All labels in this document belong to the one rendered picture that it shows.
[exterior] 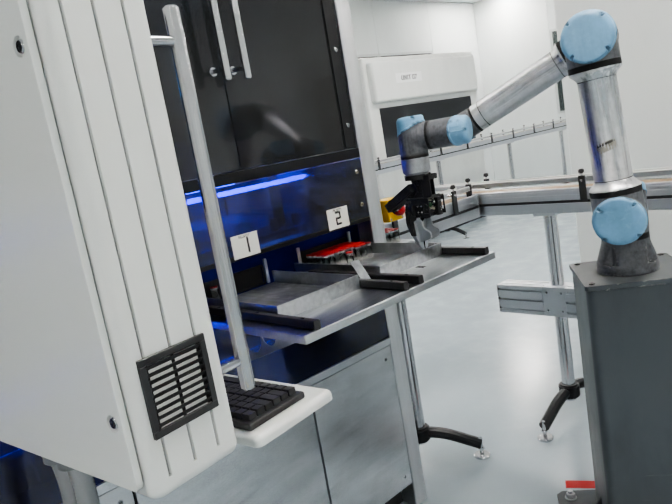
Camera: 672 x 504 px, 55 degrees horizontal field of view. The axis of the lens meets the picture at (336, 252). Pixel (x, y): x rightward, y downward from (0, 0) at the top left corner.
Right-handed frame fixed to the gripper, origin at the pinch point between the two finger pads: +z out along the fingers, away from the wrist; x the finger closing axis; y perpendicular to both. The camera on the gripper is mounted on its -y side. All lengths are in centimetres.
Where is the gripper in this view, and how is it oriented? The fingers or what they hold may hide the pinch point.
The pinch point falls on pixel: (421, 246)
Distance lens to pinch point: 178.9
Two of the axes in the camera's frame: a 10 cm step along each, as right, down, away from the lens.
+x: 7.1, -2.4, 6.7
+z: 1.7, 9.7, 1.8
